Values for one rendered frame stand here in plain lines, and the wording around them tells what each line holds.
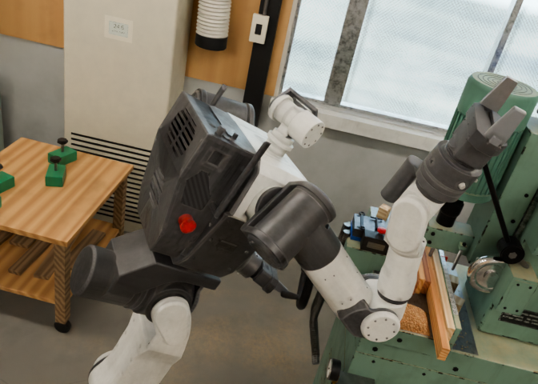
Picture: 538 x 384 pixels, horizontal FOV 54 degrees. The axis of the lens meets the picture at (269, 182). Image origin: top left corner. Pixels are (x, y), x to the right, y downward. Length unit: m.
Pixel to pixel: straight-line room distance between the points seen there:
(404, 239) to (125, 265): 0.58
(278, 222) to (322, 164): 2.01
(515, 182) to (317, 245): 0.70
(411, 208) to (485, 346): 0.84
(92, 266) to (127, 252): 0.08
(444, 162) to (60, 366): 1.86
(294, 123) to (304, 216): 0.24
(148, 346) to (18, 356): 1.20
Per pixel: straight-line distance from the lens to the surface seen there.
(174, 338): 1.30
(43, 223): 2.23
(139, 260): 1.18
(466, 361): 1.68
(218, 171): 1.01
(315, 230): 0.96
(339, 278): 1.03
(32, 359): 2.45
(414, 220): 0.96
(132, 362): 1.39
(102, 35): 2.61
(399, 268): 1.06
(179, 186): 1.01
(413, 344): 1.50
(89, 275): 1.17
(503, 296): 1.56
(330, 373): 1.61
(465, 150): 0.90
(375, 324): 1.09
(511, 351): 1.76
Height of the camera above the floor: 1.85
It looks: 30 degrees down
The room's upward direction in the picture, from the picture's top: 12 degrees clockwise
